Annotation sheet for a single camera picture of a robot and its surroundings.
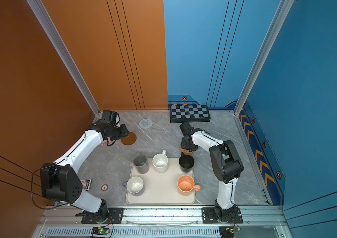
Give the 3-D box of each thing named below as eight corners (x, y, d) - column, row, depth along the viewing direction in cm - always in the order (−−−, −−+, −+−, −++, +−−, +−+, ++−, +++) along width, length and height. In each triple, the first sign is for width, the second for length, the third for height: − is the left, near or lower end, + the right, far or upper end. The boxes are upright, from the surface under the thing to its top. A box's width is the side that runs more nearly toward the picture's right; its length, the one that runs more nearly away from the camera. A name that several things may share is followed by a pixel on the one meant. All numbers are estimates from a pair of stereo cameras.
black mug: (176, 168, 91) (176, 162, 83) (181, 158, 95) (181, 151, 88) (189, 175, 88) (190, 168, 81) (194, 164, 92) (195, 157, 85)
